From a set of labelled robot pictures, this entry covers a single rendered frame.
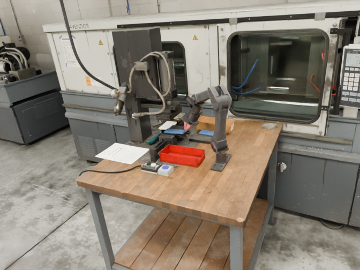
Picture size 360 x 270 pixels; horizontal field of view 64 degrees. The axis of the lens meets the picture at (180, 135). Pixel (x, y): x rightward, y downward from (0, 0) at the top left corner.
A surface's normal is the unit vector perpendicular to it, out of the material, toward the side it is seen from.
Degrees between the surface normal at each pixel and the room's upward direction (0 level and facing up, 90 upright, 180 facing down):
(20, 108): 90
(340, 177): 90
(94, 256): 0
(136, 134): 90
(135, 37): 90
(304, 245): 0
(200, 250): 0
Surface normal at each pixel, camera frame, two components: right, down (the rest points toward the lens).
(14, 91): 0.87, 0.14
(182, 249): -0.08, -0.90
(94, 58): -0.49, 0.40
